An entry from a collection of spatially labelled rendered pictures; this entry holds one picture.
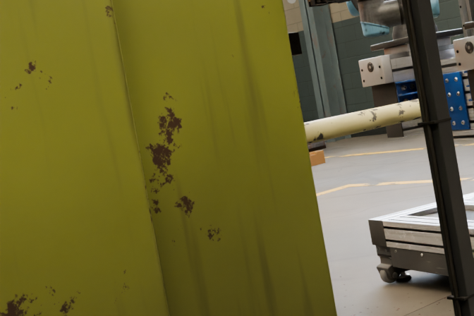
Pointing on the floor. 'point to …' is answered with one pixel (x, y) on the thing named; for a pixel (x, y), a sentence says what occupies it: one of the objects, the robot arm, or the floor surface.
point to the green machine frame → (221, 137)
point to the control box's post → (439, 131)
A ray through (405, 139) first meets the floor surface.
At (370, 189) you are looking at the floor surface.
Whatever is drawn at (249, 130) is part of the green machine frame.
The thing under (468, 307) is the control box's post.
